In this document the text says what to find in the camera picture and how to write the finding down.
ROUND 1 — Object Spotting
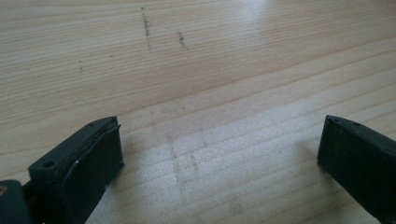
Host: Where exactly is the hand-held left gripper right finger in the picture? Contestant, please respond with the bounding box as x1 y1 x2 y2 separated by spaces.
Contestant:
317 114 396 224

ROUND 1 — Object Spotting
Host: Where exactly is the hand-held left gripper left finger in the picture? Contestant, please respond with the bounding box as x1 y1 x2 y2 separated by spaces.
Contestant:
22 116 125 224

